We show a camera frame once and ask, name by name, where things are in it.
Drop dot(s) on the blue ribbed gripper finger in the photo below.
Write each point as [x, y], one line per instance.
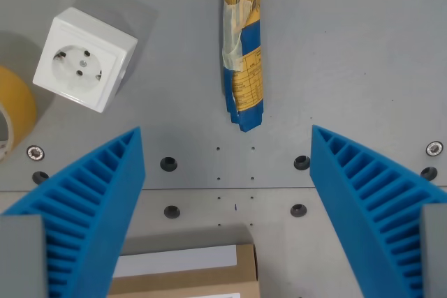
[91, 200]
[363, 203]

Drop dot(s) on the blue and yellow bag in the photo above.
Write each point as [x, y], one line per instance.
[244, 53]

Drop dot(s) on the silver hex screw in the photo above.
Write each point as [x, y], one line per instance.
[434, 148]
[35, 153]

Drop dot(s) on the yellow adhesive tape roll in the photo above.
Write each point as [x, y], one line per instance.
[15, 109]

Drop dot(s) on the brown cardboard box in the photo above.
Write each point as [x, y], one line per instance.
[195, 270]

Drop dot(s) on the white electrical socket box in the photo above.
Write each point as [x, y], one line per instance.
[82, 64]

